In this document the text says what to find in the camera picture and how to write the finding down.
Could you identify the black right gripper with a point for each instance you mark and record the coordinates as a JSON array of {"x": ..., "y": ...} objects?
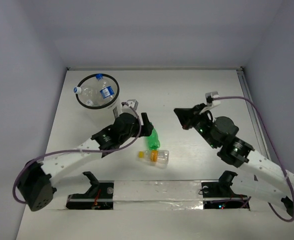
[{"x": 187, "y": 116}]

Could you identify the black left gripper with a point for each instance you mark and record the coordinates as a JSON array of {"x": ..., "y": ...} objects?
[{"x": 144, "y": 125}]

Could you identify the green plastic bottle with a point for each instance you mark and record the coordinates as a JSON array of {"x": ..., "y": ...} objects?
[{"x": 152, "y": 142}]

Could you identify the blue label blue cap bottle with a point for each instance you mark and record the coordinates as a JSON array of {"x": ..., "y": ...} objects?
[{"x": 104, "y": 88}]

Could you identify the clear bottle white cap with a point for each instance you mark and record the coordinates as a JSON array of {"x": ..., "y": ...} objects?
[{"x": 97, "y": 101}]

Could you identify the clear bottle no label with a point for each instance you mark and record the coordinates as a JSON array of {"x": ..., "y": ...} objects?
[{"x": 85, "y": 91}]

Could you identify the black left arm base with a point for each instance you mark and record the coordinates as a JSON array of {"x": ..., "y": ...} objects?
[{"x": 98, "y": 197}]

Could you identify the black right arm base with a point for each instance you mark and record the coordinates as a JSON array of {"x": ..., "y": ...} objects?
[{"x": 218, "y": 194}]

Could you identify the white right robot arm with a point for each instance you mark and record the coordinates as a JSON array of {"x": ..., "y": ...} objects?
[{"x": 274, "y": 185}]

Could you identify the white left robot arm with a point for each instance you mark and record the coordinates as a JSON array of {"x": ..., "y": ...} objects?
[{"x": 36, "y": 183}]

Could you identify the black rimmed white bin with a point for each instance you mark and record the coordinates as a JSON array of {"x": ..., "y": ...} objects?
[{"x": 102, "y": 114}]

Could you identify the orange label yellow cap bottle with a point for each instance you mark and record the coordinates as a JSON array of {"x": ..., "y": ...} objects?
[{"x": 155, "y": 156}]

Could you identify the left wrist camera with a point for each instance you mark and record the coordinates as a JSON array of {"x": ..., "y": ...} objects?
[{"x": 130, "y": 104}]

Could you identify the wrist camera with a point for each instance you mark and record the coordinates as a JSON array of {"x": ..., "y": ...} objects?
[
  {"x": 211, "y": 101},
  {"x": 130, "y": 104}
]

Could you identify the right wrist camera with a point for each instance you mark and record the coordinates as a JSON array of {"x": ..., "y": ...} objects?
[{"x": 211, "y": 101}]

